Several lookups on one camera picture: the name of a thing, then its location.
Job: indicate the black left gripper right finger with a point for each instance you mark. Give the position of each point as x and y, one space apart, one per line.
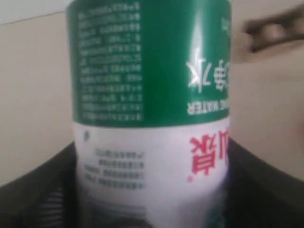
260 195

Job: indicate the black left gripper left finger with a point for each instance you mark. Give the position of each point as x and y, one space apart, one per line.
47 198

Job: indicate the brown paper pulp tray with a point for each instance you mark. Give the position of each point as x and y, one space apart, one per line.
267 74

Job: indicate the green label water bottle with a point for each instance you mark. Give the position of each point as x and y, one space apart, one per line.
150 111

